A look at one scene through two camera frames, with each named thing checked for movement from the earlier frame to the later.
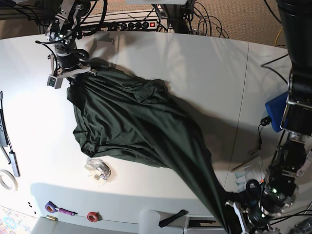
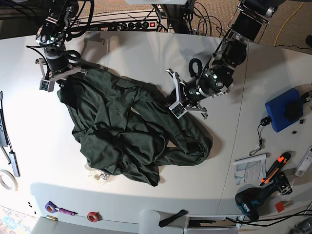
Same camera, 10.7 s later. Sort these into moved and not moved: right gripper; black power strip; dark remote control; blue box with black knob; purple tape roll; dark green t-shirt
Moved: right gripper; dark green t-shirt
Not moved: blue box with black knob; dark remote control; black power strip; purple tape roll
